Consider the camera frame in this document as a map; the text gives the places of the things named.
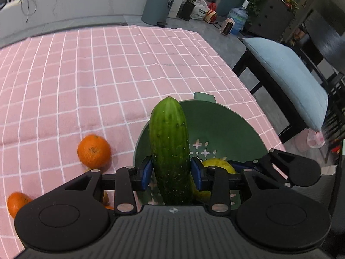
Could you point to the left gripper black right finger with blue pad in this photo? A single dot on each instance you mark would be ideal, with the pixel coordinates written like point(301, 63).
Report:
point(220, 206)

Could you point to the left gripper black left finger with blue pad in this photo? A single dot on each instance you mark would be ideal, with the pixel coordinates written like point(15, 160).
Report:
point(127, 181)

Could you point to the orange tangerine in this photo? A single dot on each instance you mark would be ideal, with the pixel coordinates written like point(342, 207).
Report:
point(16, 201)
point(94, 151)
point(107, 202)

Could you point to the green cucumber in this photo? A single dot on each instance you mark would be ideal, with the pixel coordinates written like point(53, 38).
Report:
point(170, 151)

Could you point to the green colander bowl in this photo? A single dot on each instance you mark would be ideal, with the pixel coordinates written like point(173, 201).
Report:
point(215, 132)

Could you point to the white plastic bag floor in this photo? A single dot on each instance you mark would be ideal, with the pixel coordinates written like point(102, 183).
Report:
point(315, 139)

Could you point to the light blue cushion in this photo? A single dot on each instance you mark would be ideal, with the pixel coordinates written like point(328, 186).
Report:
point(285, 67)

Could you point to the pink checked tablecloth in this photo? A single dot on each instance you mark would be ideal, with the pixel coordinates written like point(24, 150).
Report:
point(58, 88)

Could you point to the small white heater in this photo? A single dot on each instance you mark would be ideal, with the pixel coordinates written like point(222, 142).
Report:
point(227, 26)

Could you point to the dark drawer cabinet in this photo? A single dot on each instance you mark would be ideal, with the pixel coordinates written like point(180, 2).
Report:
point(273, 19)

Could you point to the blue water jug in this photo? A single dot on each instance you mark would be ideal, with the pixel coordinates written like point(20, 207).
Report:
point(239, 16)

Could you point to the white plastic bag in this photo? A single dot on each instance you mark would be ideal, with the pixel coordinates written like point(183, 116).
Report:
point(200, 10)

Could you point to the grey pedal trash bin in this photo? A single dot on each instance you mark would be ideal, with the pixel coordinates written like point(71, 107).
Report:
point(156, 12)

